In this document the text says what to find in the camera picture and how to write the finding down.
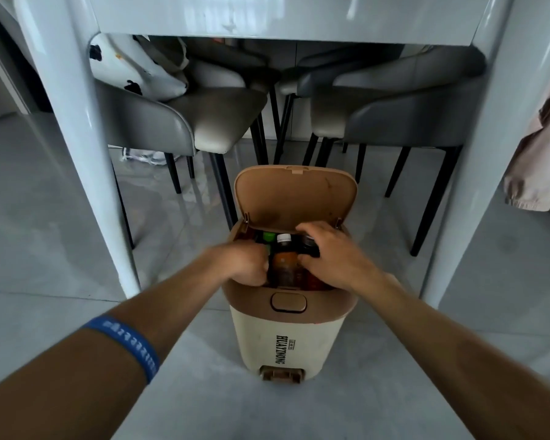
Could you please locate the white glossy table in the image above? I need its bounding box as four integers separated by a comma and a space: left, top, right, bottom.
0, 0, 550, 310

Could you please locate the beige and brown pedal bin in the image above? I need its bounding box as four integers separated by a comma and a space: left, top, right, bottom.
221, 165, 359, 384

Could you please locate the red bottle with dark cap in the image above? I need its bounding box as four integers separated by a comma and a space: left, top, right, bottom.
300, 236, 332, 292

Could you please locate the grey chair with black legs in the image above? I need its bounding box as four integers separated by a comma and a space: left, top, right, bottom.
94, 59, 269, 249
273, 43, 404, 166
309, 46, 486, 257
183, 37, 282, 165

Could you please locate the bottle with green cap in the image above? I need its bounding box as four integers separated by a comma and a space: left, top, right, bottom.
256, 231, 277, 258

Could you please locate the brown bottle with white cap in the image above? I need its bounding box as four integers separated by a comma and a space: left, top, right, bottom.
269, 233, 304, 289

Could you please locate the person's left forearm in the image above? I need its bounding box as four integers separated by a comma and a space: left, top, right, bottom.
0, 249, 230, 440

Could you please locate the blue wristband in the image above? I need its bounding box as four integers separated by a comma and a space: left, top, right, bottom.
83, 315, 161, 384

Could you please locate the person's right hand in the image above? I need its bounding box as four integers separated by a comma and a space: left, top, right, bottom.
295, 221, 381, 295

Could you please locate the white shoe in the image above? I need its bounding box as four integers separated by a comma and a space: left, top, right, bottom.
120, 148, 182, 166

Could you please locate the white bag with black spots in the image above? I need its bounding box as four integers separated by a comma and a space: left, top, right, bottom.
89, 33, 191, 102

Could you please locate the beige garment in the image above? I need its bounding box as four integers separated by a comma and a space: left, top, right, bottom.
503, 55, 550, 212

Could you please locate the person's right forearm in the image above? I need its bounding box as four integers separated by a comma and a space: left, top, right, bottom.
348, 270, 550, 440

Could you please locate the person's left hand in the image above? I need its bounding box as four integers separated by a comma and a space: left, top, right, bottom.
209, 240, 270, 287

